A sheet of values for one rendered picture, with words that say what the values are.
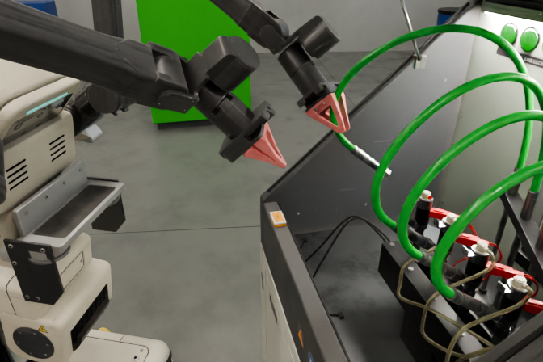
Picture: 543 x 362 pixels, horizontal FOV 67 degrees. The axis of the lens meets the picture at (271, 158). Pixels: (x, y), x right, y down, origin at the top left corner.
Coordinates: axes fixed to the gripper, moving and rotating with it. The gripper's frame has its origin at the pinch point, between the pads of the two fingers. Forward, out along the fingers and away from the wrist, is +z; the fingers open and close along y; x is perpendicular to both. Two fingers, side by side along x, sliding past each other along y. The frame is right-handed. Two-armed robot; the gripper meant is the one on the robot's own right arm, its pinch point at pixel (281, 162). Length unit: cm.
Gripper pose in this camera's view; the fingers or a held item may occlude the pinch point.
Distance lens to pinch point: 69.3
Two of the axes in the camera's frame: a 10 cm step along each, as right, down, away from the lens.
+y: 7.1, -6.1, -3.5
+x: 0.5, -4.5, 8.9
